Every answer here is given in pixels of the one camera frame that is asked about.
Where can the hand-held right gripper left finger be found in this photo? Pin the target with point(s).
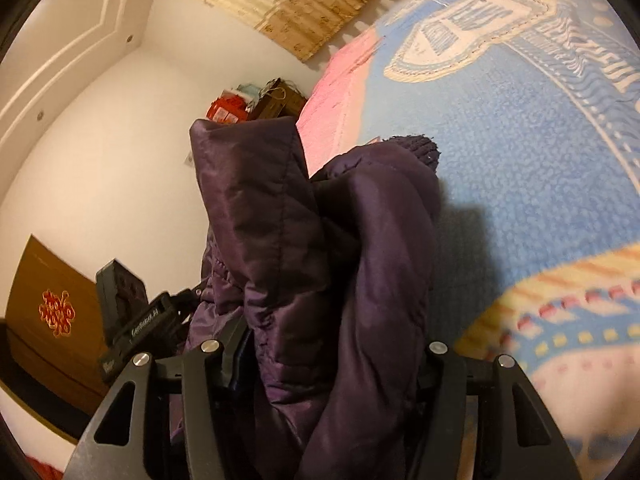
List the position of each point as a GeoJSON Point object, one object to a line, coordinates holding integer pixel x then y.
{"type": "Point", "coordinates": [240, 360]}

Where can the beige patterned curtain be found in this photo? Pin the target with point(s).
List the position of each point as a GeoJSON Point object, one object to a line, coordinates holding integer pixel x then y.
{"type": "Point", "coordinates": [300, 0]}

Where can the brown wooden desk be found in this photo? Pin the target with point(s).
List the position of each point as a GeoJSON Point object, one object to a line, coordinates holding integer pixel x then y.
{"type": "Point", "coordinates": [275, 102]}

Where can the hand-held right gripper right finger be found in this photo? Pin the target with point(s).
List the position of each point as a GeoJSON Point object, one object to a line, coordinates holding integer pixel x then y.
{"type": "Point", "coordinates": [440, 375]}

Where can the red cloth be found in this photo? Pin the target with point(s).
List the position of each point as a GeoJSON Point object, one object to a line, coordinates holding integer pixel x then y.
{"type": "Point", "coordinates": [45, 469]}

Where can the blue printed blanket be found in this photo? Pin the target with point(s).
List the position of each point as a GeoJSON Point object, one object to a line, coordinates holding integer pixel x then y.
{"type": "Point", "coordinates": [525, 160]}

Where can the purple padded jacket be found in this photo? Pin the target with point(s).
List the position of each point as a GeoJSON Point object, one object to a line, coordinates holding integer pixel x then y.
{"type": "Point", "coordinates": [350, 260]}

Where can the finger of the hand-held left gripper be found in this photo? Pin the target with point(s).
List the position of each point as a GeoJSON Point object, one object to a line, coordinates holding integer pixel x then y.
{"type": "Point", "coordinates": [187, 300]}

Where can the red plastic bag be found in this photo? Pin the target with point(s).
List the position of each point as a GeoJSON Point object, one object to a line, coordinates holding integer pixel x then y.
{"type": "Point", "coordinates": [227, 109]}

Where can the red knot ornament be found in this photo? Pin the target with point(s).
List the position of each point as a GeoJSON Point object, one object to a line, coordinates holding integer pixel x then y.
{"type": "Point", "coordinates": [56, 312]}

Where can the pink bed sheet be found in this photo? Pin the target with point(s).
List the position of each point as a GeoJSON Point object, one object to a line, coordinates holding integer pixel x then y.
{"type": "Point", "coordinates": [335, 110]}

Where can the pale green plastic bag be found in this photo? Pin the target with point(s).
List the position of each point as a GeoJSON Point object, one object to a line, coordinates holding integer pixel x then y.
{"type": "Point", "coordinates": [248, 91]}

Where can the brown wooden door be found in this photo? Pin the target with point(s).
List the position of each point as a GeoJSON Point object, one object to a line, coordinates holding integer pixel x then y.
{"type": "Point", "coordinates": [30, 360]}

